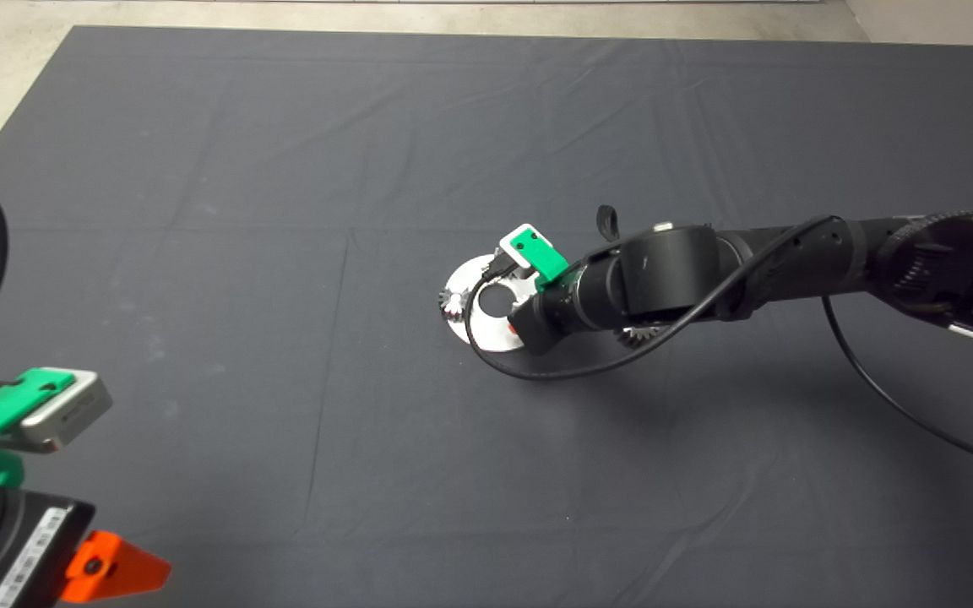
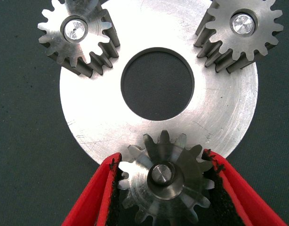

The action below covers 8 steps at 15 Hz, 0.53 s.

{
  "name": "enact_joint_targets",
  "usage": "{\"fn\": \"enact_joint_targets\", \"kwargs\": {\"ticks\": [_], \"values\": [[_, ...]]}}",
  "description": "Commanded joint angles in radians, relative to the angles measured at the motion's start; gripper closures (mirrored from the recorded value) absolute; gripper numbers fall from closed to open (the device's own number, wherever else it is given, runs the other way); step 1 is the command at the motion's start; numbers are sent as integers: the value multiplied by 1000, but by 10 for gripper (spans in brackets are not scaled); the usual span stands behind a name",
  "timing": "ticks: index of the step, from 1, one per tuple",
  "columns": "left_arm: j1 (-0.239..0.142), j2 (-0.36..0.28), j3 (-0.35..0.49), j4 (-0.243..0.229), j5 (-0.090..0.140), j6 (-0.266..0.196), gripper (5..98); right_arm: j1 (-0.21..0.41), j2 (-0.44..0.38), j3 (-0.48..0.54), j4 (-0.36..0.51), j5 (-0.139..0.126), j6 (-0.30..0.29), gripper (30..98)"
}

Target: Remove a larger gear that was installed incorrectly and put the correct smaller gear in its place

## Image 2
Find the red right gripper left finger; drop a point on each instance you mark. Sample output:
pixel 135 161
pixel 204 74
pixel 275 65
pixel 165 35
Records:
pixel 95 200

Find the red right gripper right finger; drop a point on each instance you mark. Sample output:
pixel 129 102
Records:
pixel 236 195

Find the small steel spur gear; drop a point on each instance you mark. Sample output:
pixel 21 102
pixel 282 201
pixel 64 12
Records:
pixel 182 188
pixel 57 40
pixel 264 35

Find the round metal plate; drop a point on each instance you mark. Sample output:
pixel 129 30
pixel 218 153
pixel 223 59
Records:
pixel 217 106

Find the dark grey table cloth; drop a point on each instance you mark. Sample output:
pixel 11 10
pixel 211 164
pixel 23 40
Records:
pixel 17 117

